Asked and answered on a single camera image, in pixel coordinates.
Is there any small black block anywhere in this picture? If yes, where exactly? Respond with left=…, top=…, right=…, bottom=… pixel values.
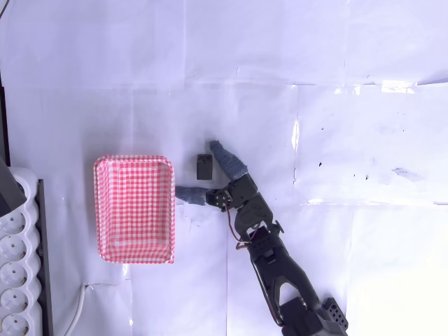
left=196, top=153, right=214, bottom=181

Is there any red checkered basket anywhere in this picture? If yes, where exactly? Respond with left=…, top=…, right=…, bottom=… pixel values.
left=93, top=155, right=176, bottom=265

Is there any white paper table cover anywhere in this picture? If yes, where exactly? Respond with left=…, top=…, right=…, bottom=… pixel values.
left=0, top=0, right=448, bottom=336

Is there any dark grey device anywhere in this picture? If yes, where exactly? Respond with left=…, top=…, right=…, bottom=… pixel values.
left=0, top=155, right=27, bottom=218

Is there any white power strip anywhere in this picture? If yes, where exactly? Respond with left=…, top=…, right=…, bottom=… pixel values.
left=0, top=167, right=44, bottom=336

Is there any white power cable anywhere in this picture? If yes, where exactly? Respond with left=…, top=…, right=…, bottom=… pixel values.
left=64, top=283, right=88, bottom=336

